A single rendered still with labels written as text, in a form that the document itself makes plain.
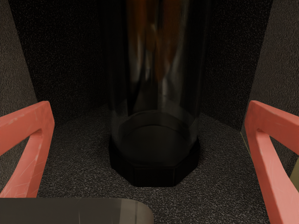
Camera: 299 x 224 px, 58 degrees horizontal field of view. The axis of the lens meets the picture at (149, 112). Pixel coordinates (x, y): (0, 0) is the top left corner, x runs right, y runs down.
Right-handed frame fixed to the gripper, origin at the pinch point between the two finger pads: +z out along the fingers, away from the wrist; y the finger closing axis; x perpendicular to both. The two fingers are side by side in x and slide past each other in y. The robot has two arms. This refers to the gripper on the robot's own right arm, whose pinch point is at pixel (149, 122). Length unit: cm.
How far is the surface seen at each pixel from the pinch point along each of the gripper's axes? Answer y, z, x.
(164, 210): -1.4, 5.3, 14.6
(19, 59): 13.2, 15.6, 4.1
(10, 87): 13.2, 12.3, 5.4
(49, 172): 10.8, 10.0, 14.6
